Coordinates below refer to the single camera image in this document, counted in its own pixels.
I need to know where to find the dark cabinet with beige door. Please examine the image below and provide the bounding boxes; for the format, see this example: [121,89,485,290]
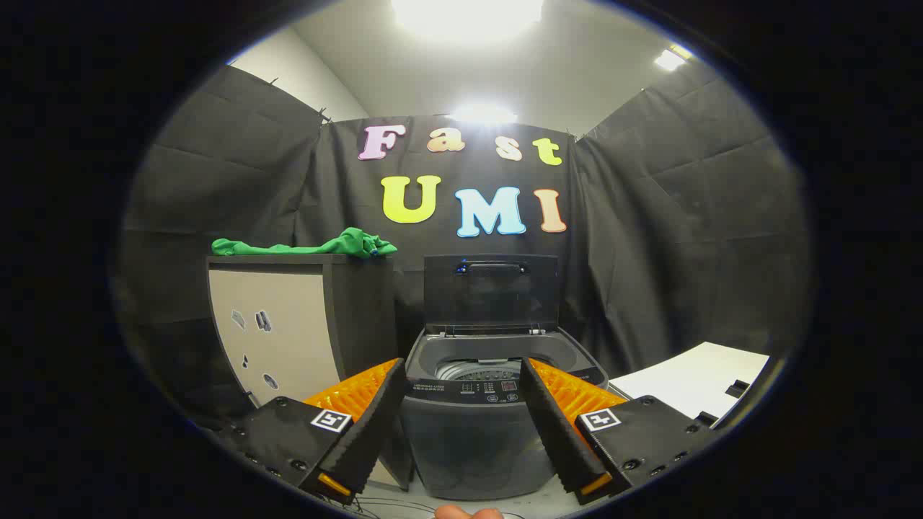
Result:
[206,252,415,491]

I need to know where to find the grey washing machine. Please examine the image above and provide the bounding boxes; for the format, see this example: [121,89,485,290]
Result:
[400,328,610,500]

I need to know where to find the green polo shirt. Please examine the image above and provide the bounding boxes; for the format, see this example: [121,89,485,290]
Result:
[211,227,398,260]

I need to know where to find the ceiling light panel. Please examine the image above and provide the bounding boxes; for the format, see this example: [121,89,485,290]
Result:
[447,104,518,125]
[653,45,693,72]
[392,0,545,42]

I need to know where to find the black backdrop cloth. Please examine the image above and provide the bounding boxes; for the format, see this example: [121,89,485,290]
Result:
[119,65,812,433]

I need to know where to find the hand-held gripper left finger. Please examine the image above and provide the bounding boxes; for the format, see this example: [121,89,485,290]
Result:
[216,358,408,505]

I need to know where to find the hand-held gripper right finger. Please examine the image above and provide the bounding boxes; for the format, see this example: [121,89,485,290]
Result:
[519,357,722,505]

